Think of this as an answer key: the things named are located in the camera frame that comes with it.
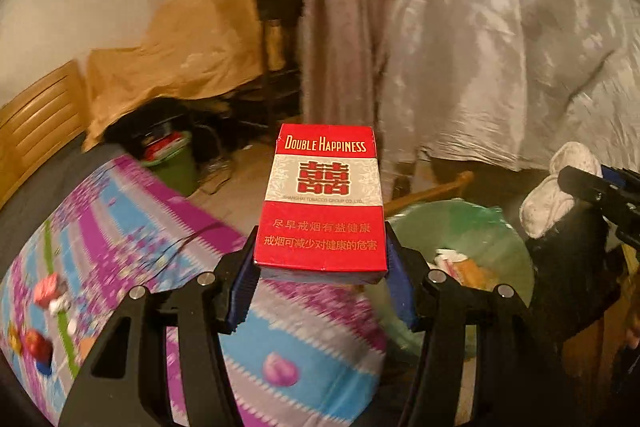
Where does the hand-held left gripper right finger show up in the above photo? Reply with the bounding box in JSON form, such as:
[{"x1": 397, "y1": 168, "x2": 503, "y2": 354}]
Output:
[{"x1": 385, "y1": 227, "x2": 566, "y2": 427}]

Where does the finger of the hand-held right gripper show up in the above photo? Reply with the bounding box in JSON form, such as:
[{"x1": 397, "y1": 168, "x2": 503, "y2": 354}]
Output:
[
  {"x1": 615, "y1": 219, "x2": 640, "y2": 253},
  {"x1": 557, "y1": 164, "x2": 640, "y2": 220}
]

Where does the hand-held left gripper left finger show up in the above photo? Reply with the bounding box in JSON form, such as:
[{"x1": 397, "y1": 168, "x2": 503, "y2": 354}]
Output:
[{"x1": 59, "y1": 227, "x2": 261, "y2": 427}]

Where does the white tissue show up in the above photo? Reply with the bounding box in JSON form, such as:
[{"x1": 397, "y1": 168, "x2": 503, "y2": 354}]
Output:
[{"x1": 519, "y1": 142, "x2": 602, "y2": 239}]

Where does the green lined trash bin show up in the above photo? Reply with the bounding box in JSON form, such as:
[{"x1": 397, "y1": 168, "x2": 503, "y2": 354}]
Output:
[{"x1": 365, "y1": 199, "x2": 536, "y2": 358}]

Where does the red cigarette pack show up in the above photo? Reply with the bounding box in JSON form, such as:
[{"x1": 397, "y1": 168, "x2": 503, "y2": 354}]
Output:
[{"x1": 251, "y1": 123, "x2": 390, "y2": 284}]

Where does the white paper scrap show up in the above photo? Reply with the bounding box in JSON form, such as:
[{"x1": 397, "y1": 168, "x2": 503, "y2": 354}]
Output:
[{"x1": 427, "y1": 248, "x2": 463, "y2": 273}]

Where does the dark cloth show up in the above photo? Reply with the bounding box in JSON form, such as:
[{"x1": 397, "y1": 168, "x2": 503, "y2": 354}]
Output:
[{"x1": 527, "y1": 202, "x2": 628, "y2": 345}]

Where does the orange wrapper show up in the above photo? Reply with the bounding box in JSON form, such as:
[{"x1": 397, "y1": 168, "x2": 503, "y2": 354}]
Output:
[{"x1": 457, "y1": 259, "x2": 493, "y2": 290}]

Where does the purple blue printed blanket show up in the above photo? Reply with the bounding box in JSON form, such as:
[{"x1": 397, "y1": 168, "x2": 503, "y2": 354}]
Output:
[{"x1": 0, "y1": 154, "x2": 388, "y2": 427}]

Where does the purple round item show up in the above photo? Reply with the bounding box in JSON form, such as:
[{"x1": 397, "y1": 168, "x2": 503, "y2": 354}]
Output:
[{"x1": 262, "y1": 352, "x2": 301, "y2": 389}]

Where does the wooden bar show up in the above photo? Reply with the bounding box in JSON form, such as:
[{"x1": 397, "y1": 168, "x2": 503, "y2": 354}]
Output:
[{"x1": 384, "y1": 171, "x2": 475, "y2": 215}]

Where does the small green bin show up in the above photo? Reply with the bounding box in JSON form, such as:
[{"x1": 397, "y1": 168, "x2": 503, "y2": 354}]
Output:
[{"x1": 140, "y1": 131, "x2": 197, "y2": 196}]

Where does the silver satin cloth cover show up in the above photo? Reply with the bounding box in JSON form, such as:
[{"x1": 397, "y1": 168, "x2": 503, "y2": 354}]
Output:
[{"x1": 375, "y1": 0, "x2": 640, "y2": 188}]

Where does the pink red small box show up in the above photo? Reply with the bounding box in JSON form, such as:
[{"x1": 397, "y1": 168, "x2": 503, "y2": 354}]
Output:
[{"x1": 32, "y1": 273, "x2": 70, "y2": 313}]

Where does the red round item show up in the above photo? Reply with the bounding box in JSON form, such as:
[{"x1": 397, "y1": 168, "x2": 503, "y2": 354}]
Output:
[{"x1": 25, "y1": 328, "x2": 55, "y2": 360}]

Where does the grey mattress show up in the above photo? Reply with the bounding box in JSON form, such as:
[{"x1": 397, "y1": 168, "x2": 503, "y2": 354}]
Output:
[{"x1": 0, "y1": 139, "x2": 128, "y2": 270}]

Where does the dark wooden chair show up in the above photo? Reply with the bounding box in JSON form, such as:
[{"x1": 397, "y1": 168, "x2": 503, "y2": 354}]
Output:
[{"x1": 232, "y1": 0, "x2": 307, "y2": 138}]

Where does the tan cloth cover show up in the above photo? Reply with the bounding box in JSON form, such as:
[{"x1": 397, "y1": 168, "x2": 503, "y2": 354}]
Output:
[{"x1": 82, "y1": 0, "x2": 266, "y2": 152}]

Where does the wooden slatted headboard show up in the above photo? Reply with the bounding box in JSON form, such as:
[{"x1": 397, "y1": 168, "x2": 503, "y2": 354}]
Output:
[{"x1": 0, "y1": 59, "x2": 91, "y2": 210}]

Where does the thin black cable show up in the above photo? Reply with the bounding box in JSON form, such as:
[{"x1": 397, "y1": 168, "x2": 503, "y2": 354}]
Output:
[{"x1": 132, "y1": 221, "x2": 228, "y2": 273}]

